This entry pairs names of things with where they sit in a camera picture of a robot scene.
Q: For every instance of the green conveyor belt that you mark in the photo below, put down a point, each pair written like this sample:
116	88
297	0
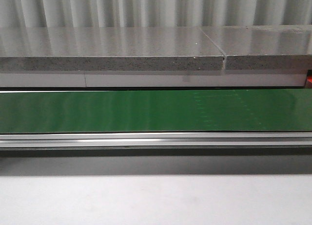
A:
156	110

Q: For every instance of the white panel under slab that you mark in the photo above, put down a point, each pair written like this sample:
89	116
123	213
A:
93	80

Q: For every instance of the grey stone slab left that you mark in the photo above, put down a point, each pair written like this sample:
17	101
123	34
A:
107	49

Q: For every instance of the grey stone slab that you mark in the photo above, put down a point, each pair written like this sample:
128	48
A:
263	47
107	49

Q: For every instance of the grey stone slab right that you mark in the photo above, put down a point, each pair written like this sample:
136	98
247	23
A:
263	47

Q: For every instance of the orange red object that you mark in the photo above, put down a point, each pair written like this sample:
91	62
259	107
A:
308	82

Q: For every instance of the white pleated curtain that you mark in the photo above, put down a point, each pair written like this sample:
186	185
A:
169	13

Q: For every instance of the aluminium conveyor side rail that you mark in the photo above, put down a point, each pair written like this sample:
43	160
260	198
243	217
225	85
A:
155	140

